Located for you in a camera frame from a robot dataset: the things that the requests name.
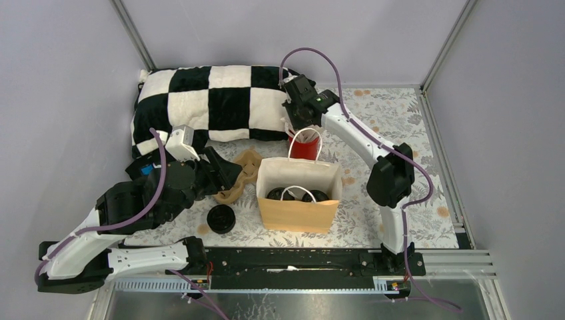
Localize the black paper coffee cup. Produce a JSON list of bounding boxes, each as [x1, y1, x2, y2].
[[265, 187, 295, 201]]

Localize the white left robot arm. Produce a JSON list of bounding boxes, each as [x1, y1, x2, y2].
[[34, 129, 243, 294]]

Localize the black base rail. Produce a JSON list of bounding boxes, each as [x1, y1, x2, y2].
[[179, 247, 426, 290]]

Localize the red cup holder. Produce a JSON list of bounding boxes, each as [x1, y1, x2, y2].
[[288, 131, 320, 160]]

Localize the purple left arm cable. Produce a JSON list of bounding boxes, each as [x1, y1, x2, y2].
[[34, 128, 231, 320]]

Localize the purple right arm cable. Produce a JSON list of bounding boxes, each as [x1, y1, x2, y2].
[[278, 47, 464, 315]]

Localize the floral table mat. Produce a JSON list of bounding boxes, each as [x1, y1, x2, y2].
[[125, 88, 458, 249]]

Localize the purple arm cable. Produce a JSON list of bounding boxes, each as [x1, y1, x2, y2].
[[34, 128, 231, 320], [278, 47, 464, 315]]

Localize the black white checkered pillow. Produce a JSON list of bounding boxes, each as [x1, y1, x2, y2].
[[131, 65, 299, 159]]

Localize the stack of black lids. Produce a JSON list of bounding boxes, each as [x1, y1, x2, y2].
[[207, 204, 236, 234]]

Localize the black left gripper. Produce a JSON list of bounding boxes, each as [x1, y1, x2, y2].
[[166, 146, 245, 222]]

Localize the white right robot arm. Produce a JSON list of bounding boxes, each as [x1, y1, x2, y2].
[[281, 75, 415, 275]]

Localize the brown cardboard cup carrier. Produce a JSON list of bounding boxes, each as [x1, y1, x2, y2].
[[213, 149, 263, 205]]

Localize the brown paper bag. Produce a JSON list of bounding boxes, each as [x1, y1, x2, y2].
[[256, 139, 342, 234]]

